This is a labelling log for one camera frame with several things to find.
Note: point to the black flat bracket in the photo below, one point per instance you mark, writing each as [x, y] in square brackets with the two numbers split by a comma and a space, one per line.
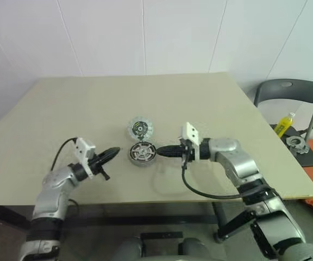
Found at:
[162, 235]

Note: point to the motor base with copper windings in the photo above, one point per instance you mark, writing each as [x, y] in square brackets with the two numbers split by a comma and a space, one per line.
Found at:
[143, 162]

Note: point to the grey folding chair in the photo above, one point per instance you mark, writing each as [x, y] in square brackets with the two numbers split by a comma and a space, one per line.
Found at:
[284, 87]

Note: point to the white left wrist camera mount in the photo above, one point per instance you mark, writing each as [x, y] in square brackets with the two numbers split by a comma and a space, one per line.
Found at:
[81, 149]

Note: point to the silver disc rotor part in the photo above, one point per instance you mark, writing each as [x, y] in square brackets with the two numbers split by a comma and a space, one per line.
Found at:
[143, 150]

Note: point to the round silver disc part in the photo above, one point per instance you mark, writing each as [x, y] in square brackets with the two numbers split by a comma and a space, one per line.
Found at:
[140, 127]

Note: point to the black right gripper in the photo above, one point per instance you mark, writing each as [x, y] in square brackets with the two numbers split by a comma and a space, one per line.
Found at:
[188, 152]

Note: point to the yellow drink bottle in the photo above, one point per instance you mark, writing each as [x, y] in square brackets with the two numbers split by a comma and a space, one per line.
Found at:
[283, 125]

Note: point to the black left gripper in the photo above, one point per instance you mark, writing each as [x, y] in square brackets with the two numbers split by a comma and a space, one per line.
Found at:
[96, 163]

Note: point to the metal ring part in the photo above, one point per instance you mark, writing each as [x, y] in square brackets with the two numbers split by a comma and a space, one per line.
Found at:
[297, 145]

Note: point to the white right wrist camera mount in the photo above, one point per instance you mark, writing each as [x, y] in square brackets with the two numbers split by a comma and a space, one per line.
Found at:
[190, 131]

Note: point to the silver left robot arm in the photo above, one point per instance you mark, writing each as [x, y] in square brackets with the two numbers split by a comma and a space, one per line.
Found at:
[53, 190]

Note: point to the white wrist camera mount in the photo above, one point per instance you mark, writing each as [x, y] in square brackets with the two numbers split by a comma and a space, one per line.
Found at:
[81, 149]
[190, 131]

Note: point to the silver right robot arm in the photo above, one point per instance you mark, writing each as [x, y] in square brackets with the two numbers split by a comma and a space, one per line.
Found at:
[240, 163]

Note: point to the grey rounded robot leg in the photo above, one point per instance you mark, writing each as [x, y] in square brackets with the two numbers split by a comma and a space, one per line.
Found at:
[193, 248]
[129, 248]

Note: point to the black table frame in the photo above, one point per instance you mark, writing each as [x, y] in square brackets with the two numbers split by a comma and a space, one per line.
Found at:
[145, 219]

